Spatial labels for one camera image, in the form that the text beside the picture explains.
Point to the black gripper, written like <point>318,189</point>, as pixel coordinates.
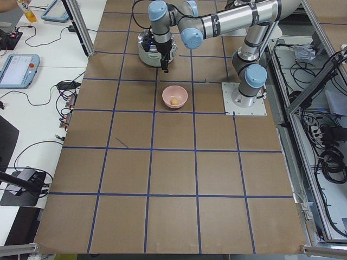
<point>164,48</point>

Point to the brown egg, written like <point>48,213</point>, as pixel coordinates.
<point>174,102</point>

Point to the glass pot lid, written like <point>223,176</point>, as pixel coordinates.
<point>158,38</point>

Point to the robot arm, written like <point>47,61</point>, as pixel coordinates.
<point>257,16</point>

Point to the pale green electric pot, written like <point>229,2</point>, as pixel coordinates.
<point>151,59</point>

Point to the pink bowl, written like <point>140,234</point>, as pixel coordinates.
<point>177,92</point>

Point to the black power adapter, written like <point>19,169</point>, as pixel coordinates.
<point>71,29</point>

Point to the blue teach pendant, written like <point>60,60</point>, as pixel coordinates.
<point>19,71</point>
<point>55,12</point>

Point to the orange juice bottle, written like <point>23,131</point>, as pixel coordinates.
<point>24,6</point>

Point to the grey usb hub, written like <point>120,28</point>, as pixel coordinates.
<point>28,174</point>

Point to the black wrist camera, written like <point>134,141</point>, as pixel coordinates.
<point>148,43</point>

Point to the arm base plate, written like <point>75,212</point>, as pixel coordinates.
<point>236,104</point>

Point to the aluminium frame post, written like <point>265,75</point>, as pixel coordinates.
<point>75,15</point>

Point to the black camera stand base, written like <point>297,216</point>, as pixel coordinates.
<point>19,192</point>

